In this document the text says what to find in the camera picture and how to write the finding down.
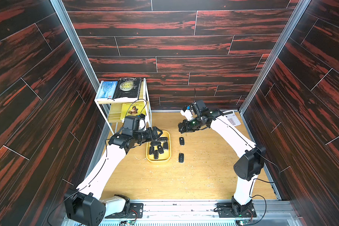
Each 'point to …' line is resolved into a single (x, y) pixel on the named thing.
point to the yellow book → (133, 108)
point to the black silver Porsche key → (163, 139)
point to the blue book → (108, 90)
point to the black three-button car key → (181, 141)
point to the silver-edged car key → (156, 154)
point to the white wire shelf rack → (103, 105)
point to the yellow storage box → (165, 157)
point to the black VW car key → (160, 149)
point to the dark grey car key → (165, 145)
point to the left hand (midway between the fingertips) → (158, 133)
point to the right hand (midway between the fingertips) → (183, 128)
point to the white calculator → (231, 117)
